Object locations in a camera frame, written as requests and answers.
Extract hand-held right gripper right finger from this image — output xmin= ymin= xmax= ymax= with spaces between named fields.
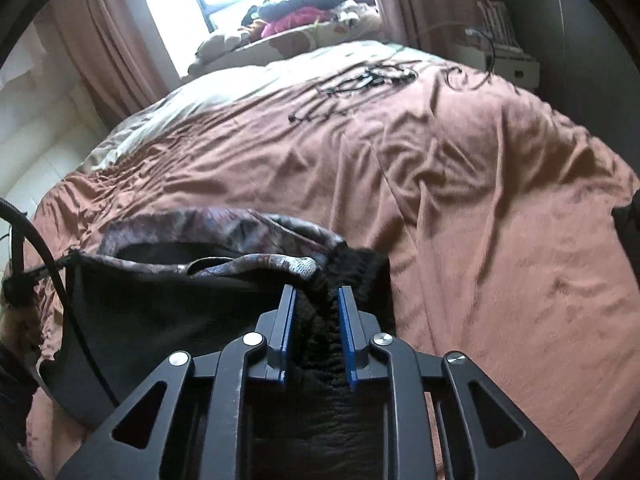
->
xmin=339 ymin=286 xmax=581 ymax=480

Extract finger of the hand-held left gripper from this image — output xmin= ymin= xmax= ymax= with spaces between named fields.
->
xmin=1 ymin=256 xmax=77 ymax=307

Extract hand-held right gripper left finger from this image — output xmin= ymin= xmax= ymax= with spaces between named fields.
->
xmin=57 ymin=285 xmax=301 ymax=480

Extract black pants with patterned lining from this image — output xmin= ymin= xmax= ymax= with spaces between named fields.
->
xmin=37 ymin=207 xmax=391 ymax=480

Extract person's left hand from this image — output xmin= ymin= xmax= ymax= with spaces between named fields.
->
xmin=0 ymin=309 xmax=36 ymax=356

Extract white padded headboard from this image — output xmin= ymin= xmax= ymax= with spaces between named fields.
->
xmin=0 ymin=80 xmax=111 ymax=211

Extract brown bed blanket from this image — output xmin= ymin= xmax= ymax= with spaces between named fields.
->
xmin=25 ymin=42 xmax=640 ymax=480

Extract cream bed sheet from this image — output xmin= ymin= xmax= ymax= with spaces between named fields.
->
xmin=80 ymin=40 xmax=401 ymax=171

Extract pile of colourful clothes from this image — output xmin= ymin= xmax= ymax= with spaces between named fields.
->
xmin=240 ymin=0 xmax=381 ymax=41

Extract white bedside cabinet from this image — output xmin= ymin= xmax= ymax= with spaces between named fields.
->
xmin=452 ymin=0 xmax=541 ymax=86

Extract thick black gripper cable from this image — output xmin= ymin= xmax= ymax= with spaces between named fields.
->
xmin=0 ymin=199 xmax=121 ymax=406

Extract tangle of black cables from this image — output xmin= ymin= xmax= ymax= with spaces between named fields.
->
xmin=287 ymin=62 xmax=421 ymax=125

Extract thin black cable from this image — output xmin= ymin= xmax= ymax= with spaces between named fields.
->
xmin=445 ymin=20 xmax=498 ymax=92

